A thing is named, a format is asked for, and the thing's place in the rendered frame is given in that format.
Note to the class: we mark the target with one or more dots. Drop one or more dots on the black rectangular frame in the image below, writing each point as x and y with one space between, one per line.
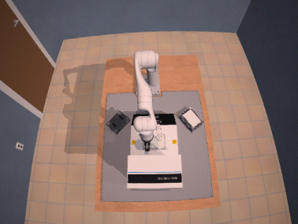
187 124

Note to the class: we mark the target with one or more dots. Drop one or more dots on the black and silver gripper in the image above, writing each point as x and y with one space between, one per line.
146 144

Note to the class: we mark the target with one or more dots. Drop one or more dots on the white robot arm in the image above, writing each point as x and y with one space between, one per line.
146 59

